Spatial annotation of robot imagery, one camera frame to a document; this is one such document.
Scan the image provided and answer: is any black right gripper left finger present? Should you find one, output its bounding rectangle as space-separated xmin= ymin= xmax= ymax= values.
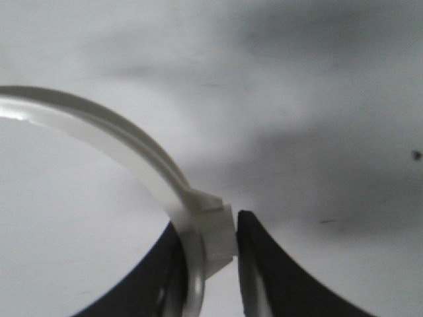
xmin=76 ymin=223 xmax=188 ymax=317

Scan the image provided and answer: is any white plastic half clamp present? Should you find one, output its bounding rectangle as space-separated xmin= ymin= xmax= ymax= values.
xmin=1 ymin=86 xmax=237 ymax=316

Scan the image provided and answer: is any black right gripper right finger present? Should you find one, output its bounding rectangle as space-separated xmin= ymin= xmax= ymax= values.
xmin=237 ymin=211 xmax=371 ymax=316

